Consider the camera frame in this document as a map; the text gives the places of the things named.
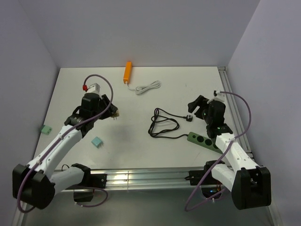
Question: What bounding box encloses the yellow USB plug adapter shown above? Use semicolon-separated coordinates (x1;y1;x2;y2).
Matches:
111;110;119;120

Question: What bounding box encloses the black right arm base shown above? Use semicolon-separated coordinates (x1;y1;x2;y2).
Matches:
188;161;223;196

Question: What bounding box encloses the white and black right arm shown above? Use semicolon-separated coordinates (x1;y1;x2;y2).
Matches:
184;91;272;211

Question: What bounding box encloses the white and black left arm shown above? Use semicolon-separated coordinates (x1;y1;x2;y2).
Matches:
12;92;118;213

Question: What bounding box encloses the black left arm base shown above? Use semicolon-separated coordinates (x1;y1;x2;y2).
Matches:
71;174;108;203

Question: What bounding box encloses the light blue plug adapter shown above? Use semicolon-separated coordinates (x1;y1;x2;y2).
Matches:
91;137;103;148

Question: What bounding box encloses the green plug adapter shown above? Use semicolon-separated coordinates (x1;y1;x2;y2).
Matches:
40;125;52;135

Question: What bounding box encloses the green power strip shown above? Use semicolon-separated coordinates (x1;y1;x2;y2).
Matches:
187;132;222;154

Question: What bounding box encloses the orange power strip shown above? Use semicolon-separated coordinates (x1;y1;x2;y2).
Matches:
123;61;132;84

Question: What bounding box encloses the black power cable with plug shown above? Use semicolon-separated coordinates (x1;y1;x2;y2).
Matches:
148;107;195;139

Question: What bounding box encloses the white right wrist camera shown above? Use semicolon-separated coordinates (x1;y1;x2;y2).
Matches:
212;90;226;102

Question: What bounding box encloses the aluminium right rail frame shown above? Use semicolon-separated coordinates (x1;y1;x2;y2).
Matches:
217;67;284;226

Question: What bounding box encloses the aluminium rail frame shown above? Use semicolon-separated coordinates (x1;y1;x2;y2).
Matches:
11;164;270;226
217;67;284;226

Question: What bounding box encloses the white power cable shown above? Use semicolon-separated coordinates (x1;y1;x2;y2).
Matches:
126;80;162;96

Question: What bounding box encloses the aluminium front rail frame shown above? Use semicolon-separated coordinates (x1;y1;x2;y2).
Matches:
11;164;270;226

